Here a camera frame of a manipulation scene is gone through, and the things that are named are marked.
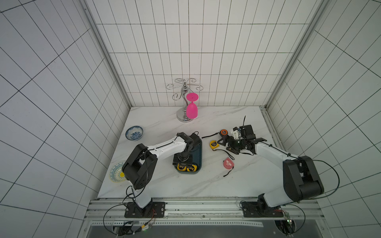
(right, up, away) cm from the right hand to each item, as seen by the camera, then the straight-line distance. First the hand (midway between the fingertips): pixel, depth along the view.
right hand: (217, 144), depth 89 cm
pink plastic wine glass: (-16, +23, +5) cm, 28 cm away
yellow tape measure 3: (-2, -1, +6) cm, 6 cm away
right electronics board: (+31, -36, -19) cm, 51 cm away
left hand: (-23, -12, -6) cm, 26 cm away
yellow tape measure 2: (-15, -13, -4) cm, 20 cm away
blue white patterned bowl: (-56, +6, +12) cm, 58 cm away
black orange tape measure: (+6, +6, +12) cm, 14 cm away
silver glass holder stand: (-24, +19, +24) cm, 39 cm away
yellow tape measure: (-22, -13, -4) cm, 26 cm away
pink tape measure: (+6, -12, -1) cm, 13 cm away
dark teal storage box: (-13, -2, -13) cm, 18 cm away
